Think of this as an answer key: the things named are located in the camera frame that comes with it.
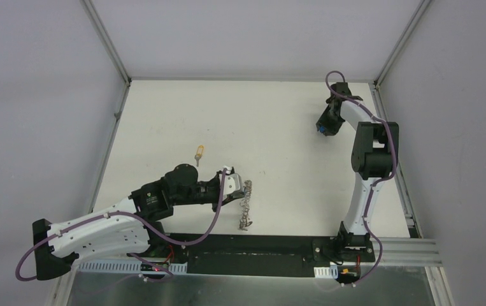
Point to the right white cable duct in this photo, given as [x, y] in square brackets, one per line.
[326, 272]

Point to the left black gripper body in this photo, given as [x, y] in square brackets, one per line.
[218, 189]

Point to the metal disc with keyrings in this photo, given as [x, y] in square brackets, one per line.
[245, 221]

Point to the aluminium frame rail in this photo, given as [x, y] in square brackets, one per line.
[413, 252]

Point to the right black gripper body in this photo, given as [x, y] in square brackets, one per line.
[334, 116]

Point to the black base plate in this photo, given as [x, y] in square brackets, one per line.
[258, 255]

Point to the white cable duct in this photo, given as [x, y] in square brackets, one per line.
[120, 266]
[326, 272]

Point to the left white cable duct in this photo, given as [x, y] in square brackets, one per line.
[120, 266]

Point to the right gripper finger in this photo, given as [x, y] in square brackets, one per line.
[323, 119]
[332, 129]

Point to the yellow tag key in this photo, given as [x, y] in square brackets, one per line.
[199, 154]

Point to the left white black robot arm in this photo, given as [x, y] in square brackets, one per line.
[133, 225]

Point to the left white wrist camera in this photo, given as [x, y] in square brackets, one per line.
[233, 185]

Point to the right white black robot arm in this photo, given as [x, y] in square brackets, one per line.
[373, 160]

